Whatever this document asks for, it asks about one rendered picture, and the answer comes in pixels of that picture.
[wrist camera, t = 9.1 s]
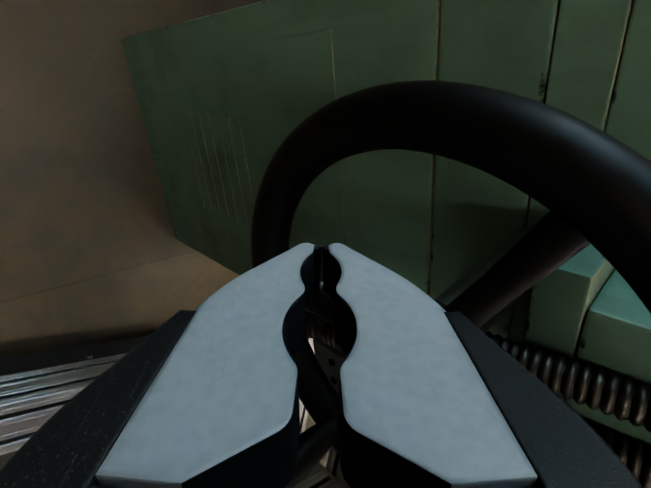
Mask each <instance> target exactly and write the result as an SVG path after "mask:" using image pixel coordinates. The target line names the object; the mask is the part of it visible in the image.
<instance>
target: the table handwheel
mask: <svg viewBox="0 0 651 488"><path fill-rule="evenodd" d="M385 149H400V150H411V151H418V152H424V153H428V154H433V155H438V156H442V157H445V158H448V159H452V160H455V161H457V162H460V163H463V164H466V165H468V166H471V167H474V168H477V169H480V170H482V171H484V172H486V173H489V174H491V175H493V176H495V177H497V178H499V179H501V180H503V181H505V182H507V183H509V184H510V185H512V186H514V187H515V188H517V189H518V190H520V191H521V192H523V193H525V194H526V195H528V196H530V197H531V198H533V199H535V200H536V201H538V202H539V203H541V204H542V205H544V206H545V207H546V208H548V209H549V210H550V211H549V212H548V213H547V214H546V215H545V216H544V217H542V218H541V219H540V220H539V221H538V222H537V223H536V224H535V225H534V226H530V227H525V228H523V229H520V230H519V231H518V232H517V233H515V234H514V235H513V236H512V237H510V238H509V239H508V240H507V241H505V242H504V243H503V244H502V245H500V246H499V247H498V248H497V249H496V250H494V251H493V252H492V253H491V254H489V255H488V256H487V257H486V258H484V259H483V260H482V261H480V262H479V263H478V264H477V265H475V266H474V267H473V268H472V269H471V270H469V271H468V272H467V273H466V274H464V275H463V276H462V277H461V278H459V279H458V280H457V281H456V282H454V283H453V284H452V285H451V286H449V287H448V288H447V289H446V290H444V291H443V292H442V293H441V294H439V295H438V296H437V297H436V298H432V297H431V298H432V299H433V300H434V301H436V302H437V303H438V304H439V305H440V306H441V307H442V308H443V309H445V310H446V311H447V312H458V311H460V312H461V313H462V314H463V315H464V316H465V317H467V318H468V319H469V320H470V321H471V322H473V323H474V324H475V325H476V326H477V327H478V328H480V329H481V330H482V331H483V332H484V333H486V332H487V331H488V330H489V329H490V327H491V326H492V325H493V324H494V323H495V322H496V321H497V320H498V319H499V318H500V317H502V316H503V315H504V314H505V313H506V312H507V310H508V309H509V308H510V306H511V305H512V304H513V303H514V302H515V301H516V300H517V299H518V298H519V297H520V296H521V295H522V294H523V293H524V292H525V291H526V290H528V289H529V288H531V287H532V286H533V285H535V284H536V283H538V282H539V281H540V280H542V279H543V278H544V277H546V276H547V275H549V274H550V273H551V272H553V271H554V270H555V269H557V268H558V267H560V266H561V265H562V264H564V263H565V262H566V261H568V260H569V259H571V258H572V257H574V256H575V255H576V254H578V253H579V252H580V251H582V250H583V249H585V248H586V247H587V246H589V245H590V244H592V245H593V246H594V247H595V248H596V249H597V250H598V251H599V252H600V253H601V254H602V255H603V256H604V257H605V258H606V259H607V260H608V261H609V262H610V264H611V265H612V266H613V267H614V268H615V269H616V270H617V271H618V273H619V274H620V275H621V276H622V277H623V278H624V279H625V280H626V282H627V283H628V284H629V285H630V287H631V288H632V289H633V290H634V292H635V293H636V295H637V296H638V297H639V298H640V300H641V301H642V302H643V304H644V305H645V307H646V308H647V310H648V311H649V313H650V314H651V161H649V160H648V159H646V158H645V157H643V156H642V155H640V154H639V153H637V152H636V151H634V149H632V148H631V147H629V146H628V145H626V144H625V143H623V142H622V141H620V140H618V139H617V138H615V137H612V136H610V135H609V134H607V133H605V132H603V131H602V130H600V129H598V128H596V127H595V126H593V125H591V124H589V123H587V122H584V121H582V120H580V119H578V118H576V117H574V116H572V115H570V114H568V113H566V112H564V111H562V110H559V109H557V108H554V107H550V106H548V105H545V104H543V103H540V102H537V101H534V100H531V99H528V98H525V97H522V96H518V95H515V94H513V93H510V92H506V91H502V90H497V89H493V88H489V87H485V86H480V85H475V84H468V83H462V82H453V81H441V80H411V81H399V82H393V83H387V84H381V85H377V86H373V87H369V88H365V89H362V90H359V91H356V92H354V93H351V94H349V95H346V96H343V97H341V98H339V99H337V100H335V101H332V102H330V103H329V104H327V105H325V106H323V107H321V108H319V109H318V110H316V111H315V112H314V113H312V114H311V115H310V116H308V117H307V118H306V119H305V120H304V121H302V122H301V123H300V124H299V125H298V126H297V127H296V128H295V129H294V130H293V131H292V132H291V133H290V134H289V135H288V136H287V137H286V139H285V140H284V141H283V142H282V144H281V145H280V146H279V148H278V149H277V151H276V152H275V154H274V155H273V157H272V159H271V161H270V162H269V164H268V166H267V168H266V171H265V173H264V175H263V179H262V182H261V185H260V187H259V190H258V193H257V197H256V201H255V205H254V211H253V218H252V227H251V255H252V265H253V268H255V267H257V266H259V265H260V264H262V263H264V262H266V261H268V260H270V259H273V258H275V257H277V256H279V255H281V254H283V253H285V252H287V251H289V244H290V234H291V228H292V223H293V219H294V215H295V211H296V209H297V207H298V204H299V202H300V200H301V198H302V196H303V195H304V193H305V191H306V190H307V188H308V187H309V185H310V184H311V183H312V182H313V180H314V179H315V178H316V177H317V176H319V175H320V174H321V173H322V172H323V171H324V170H326V169H327V168H328V167H330V166H332V165H333V164H335V163H336V162H338V161H340V160H342V159H345V158H347V157H350V156H353V155H356V154H359V153H364V152H369V151H375V150H385ZM305 308H306V309H308V310H310V311H311V312H313V313H315V314H316V315H318V316H319V317H321V318H322V319H324V320H326V321H327V322H329V323H330V324H332V325H333V326H335V304H334V302H333V300H332V299H331V298H330V297H329V295H328V294H326V293H324V292H323V291H321V290H319V292H317V293H314V295H313V297H312V298H311V299H310V300H309V301H308V303H307V305H306V307H305ZM294 361H295V364H296V367H297V371H298V397H299V399H300V401H301V402H302V404H303V406H304V407H305V409H306V410H307V411H308V413H309V414H310V416H311V417H312V419H313V420H314V422H315V423H316V424H317V423H318V422H320V421H322V420H323V419H324V418H326V417H327V416H330V417H332V418H333V419H334V420H335V421H336V422H337V423H338V409H339V395H338V393H337V392H336V390H335V389H334V387H333V386H332V384H331V383H330V381H329V379H328V378H327V376H326V374H325V372H324V370H323V369H322V367H321V365H320V363H319V361H318V359H317V357H316V355H315V354H314V352H313V350H312V348H311V346H310V344H309V342H308V339H307V337H306V339H305V341H304V343H303V344H302V345H301V347H300V348H299V349H298V351H297V352H296V354H295V355H294Z"/></svg>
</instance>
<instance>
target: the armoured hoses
mask: <svg viewBox="0 0 651 488"><path fill-rule="evenodd" d="M485 334H487V335H488V336H489V337H490V338H491V339H492V340H494V341H495V342H496V343H497V344H498V345H499V346H501V347H502V348H503V349H504V350H505V351H507V352H508V353H509V354H510V355H511V356H512V357H514V358H515V359H516V360H517V361H518V362H519V363H521V364H522V365H523V366H524V367H525V368H526V369H528V370H529V371H530V372H531V373H532V374H534V375H535V376H536V377H537V378H538V379H539V380H541V381H542V382H543V383H544V384H545V385H547V386H548V387H549V388H550V389H551V390H552V391H554V392H555V393H556V394H560V393H561V395H562V396H563V397H564V399H565V400H569V399H572V398H573V399H574V400H575V402H576V403H577V404H578V405H582V404H585V403H586V404H587V406H588V407H589V408H590V409H591V410H596V409H600V410H601V411H602V413H603V414H604V415H610V414H614V415H615V417H616V418H617V419H618V420H619V421H621V420H626V419H628V420H629V421H630V422H631V424H632V425H633V426H635V427H636V426H641V425H643V426H644V427H645V429H646V430H647V431H648V432H649V433H651V387H650V386H649V385H648V384H647V383H646V382H640V383H636V382H635V381H634V380H633V379H632V378H624V379H622V378H621V377H620V376H619V375H618V374H617V373H611V374H608V373H607V371H606V370H605V369H603V368H599V369H596V370H595V369H594V367H593V366H592V365H591V364H584V365H581V363H580V362H579V361H578V360H577V359H575V360H572V361H570V360H569V359H568V358H567V357H566V356H565V355H561V356H559V357H557V355H556V354H555V353H554V352H553V351H551V352H548V353H545V351H544V350H543V349H542V348H539V349H534V348H533V346H532V345H531V344H530V345H525V346H523V344H522V343H521V342H520V341H516V342H513V341H512V339H511V338H510V337H509V338H504V339H503V337H502V336H501V335H500V334H496V335H493V334H492V333H491V332H490V331H487V332H486V333H485ZM306 336H308V337H309V338H313V339H314V340H315V341H316V340H317V341H318V342H320V343H323V344H324V345H328V346H329V347H333V348H334V349H338V350H339V351H342V349H341V348H340V346H339V345H338V344H337V342H336V340H335V326H333V325H332V324H330V323H329V322H327V321H326V320H324V319H322V318H321V317H319V316H318V315H316V314H312V313H311V312H307V311H306ZM584 420H585V421H586V422H587V423H588V424H589V425H590V426H591V427H592V428H593V429H594V430H595V431H596V432H597V433H598V434H599V435H600V436H601V437H602V438H603V440H604V441H605V442H606V443H607V444H608V445H609V446H610V447H611V448H612V450H613V451H614V452H615V453H616V454H617V455H618V456H619V458H620V459H621V460H622V461H623V462H624V463H625V465H626V466H627V467H628V468H629V470H630V471H631V472H632V473H633V474H634V476H635V477H636V478H637V480H638V481H639V482H640V484H641V485H642V486H643V487H644V488H651V446H645V445H644V444H643V443H642V442H641V441H631V440H630V439H629V438H628V437H627V436H626V435H620V436H618V435H617V434H616V433H615V432H614V431H613V430H605V429H604V428H603V427H602V426H601V425H600V424H596V425H592V423H591V422H590V421H589V420H588V419H584Z"/></svg>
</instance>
